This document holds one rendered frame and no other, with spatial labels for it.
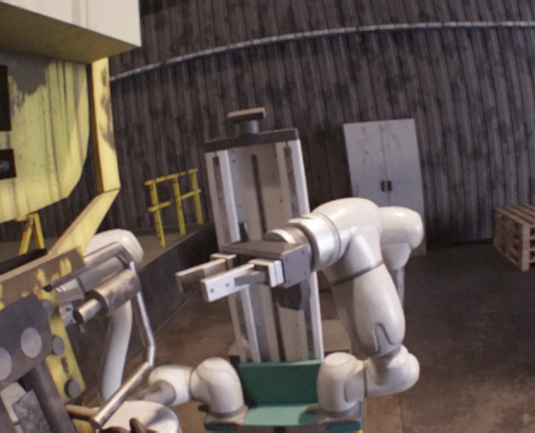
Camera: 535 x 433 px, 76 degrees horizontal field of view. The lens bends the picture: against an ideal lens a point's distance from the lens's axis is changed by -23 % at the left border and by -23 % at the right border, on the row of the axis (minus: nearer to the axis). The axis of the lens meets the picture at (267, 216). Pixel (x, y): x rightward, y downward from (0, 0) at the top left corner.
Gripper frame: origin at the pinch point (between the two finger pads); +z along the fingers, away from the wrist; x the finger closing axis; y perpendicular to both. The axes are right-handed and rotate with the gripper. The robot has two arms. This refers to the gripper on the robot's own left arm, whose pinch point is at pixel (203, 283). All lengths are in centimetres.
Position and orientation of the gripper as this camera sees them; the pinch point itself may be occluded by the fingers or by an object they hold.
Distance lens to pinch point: 56.1
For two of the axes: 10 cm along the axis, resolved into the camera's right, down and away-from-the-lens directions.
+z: -7.2, 2.1, -6.6
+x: 6.8, 0.3, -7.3
